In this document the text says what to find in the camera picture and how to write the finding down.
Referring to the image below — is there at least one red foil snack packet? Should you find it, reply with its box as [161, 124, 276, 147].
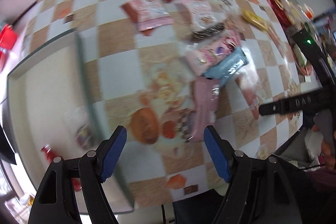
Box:
[40, 144, 82, 192]

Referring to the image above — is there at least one plain pink snack packet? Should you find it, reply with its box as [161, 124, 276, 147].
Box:
[190, 77, 220, 142]

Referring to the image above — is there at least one light blue snack packet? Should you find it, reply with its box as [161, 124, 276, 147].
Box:
[203, 47, 249, 88]

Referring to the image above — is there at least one pink cartoon bear snack packet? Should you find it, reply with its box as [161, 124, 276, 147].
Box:
[185, 30, 241, 76]

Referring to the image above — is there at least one pink cranberry cookie packet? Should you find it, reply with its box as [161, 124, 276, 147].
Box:
[121, 0, 173, 32]
[174, 1, 219, 32]

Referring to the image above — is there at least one clear packet with round candies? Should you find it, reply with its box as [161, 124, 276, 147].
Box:
[64, 106, 95, 149]

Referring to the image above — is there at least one yellow rice cracker packet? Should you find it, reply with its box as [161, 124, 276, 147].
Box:
[241, 9, 268, 31]

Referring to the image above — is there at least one person's right hand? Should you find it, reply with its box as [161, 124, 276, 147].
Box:
[313, 110, 335, 171]

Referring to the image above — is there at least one red snack tray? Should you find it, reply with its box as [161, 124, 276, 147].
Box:
[267, 0, 312, 77]

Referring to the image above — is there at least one green white storage box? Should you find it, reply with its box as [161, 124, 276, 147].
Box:
[6, 28, 134, 215]

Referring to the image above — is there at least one clear packet chocolate bar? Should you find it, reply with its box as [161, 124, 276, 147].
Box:
[187, 22, 226, 43]

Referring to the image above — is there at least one red plastic bucket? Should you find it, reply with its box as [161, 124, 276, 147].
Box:
[0, 24, 18, 51]

